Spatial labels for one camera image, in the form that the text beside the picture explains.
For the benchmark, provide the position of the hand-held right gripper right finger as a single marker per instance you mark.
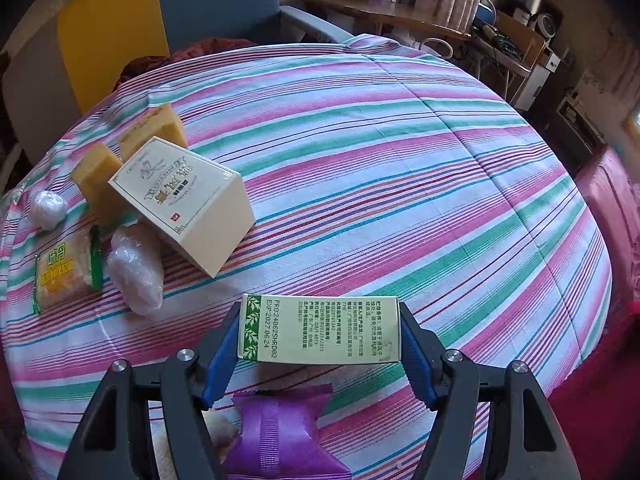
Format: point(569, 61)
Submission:
point(417, 355)

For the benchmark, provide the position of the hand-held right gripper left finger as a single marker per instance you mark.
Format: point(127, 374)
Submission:
point(222, 355)

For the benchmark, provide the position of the cream knitted sock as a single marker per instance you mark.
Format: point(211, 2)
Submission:
point(220, 430)

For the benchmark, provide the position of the green and white medicine box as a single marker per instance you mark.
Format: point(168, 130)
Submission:
point(320, 330)

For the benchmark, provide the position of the purple snack packet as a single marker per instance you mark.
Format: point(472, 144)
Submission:
point(280, 435)

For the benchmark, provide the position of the white plastic-wrapped ball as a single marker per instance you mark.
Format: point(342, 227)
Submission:
point(135, 270)
point(47, 208)

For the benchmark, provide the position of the cream cardboard box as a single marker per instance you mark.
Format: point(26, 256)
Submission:
point(200, 210)

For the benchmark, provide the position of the yellow and green snack packet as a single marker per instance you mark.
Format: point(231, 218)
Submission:
point(60, 275)

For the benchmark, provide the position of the striped bedsheet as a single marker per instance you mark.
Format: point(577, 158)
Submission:
point(375, 160)

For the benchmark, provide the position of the red embroidered blanket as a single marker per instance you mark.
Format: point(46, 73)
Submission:
point(610, 260)

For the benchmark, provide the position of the yellow sponge block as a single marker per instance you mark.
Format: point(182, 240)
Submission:
point(97, 175)
point(165, 125)

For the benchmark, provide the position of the white cabinet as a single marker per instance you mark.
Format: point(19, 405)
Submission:
point(532, 80)

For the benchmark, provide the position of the dark red cloth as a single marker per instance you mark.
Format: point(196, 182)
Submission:
point(200, 52)

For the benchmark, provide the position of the yellow panel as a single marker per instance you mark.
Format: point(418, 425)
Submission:
point(110, 30)

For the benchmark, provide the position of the wooden side table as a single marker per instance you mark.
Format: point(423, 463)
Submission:
point(380, 12)

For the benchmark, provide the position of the blue round container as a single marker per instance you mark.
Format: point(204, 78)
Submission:
point(484, 14)

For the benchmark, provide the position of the small white fan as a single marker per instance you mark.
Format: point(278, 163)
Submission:
point(547, 32)

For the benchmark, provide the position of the blue armchair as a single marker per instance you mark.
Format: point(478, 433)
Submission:
point(215, 0)

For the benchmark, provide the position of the metal pot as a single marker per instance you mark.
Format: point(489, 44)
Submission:
point(534, 0)

